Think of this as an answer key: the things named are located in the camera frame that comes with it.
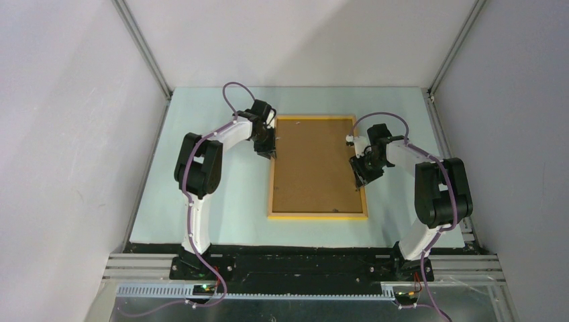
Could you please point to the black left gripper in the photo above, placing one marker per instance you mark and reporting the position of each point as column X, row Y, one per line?
column 269, row 150

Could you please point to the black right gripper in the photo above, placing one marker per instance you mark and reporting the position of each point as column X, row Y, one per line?
column 362, row 177

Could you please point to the brown cardboard backing board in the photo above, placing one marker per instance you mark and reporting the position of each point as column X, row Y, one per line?
column 315, row 164

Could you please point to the yellow wooden picture frame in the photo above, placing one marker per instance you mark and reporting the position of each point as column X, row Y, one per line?
column 315, row 217

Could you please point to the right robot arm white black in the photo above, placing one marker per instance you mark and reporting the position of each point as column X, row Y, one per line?
column 442, row 195

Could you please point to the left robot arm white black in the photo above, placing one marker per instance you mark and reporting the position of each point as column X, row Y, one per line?
column 199, row 167

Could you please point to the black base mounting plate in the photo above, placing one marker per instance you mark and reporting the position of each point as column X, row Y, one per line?
column 300, row 270

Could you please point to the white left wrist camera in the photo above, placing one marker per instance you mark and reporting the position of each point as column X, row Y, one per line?
column 270, row 120

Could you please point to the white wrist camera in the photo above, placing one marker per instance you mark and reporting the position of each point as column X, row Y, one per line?
column 270, row 120
column 359, row 143

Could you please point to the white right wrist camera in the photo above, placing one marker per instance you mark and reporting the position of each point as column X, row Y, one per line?
column 359, row 143

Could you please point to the aluminium front rail frame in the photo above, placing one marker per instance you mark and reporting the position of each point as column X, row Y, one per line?
column 453, row 270

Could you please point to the right controller board with wires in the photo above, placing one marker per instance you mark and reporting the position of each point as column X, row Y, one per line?
column 412, row 296

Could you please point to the controller board with wires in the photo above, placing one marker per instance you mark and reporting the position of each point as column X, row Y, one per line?
column 412, row 296
column 208, row 282

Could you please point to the left controller board with wires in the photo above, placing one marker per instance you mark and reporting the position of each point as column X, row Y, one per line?
column 208, row 282

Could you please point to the grey slotted cable duct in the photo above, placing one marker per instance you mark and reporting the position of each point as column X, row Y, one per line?
column 184, row 291

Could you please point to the left aluminium corner post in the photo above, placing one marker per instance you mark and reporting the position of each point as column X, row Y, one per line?
column 125, row 13

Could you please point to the aluminium corner post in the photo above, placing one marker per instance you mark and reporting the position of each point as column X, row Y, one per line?
column 456, row 45
column 125, row 13

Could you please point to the right aluminium corner post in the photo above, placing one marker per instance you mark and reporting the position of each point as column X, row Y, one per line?
column 456, row 45

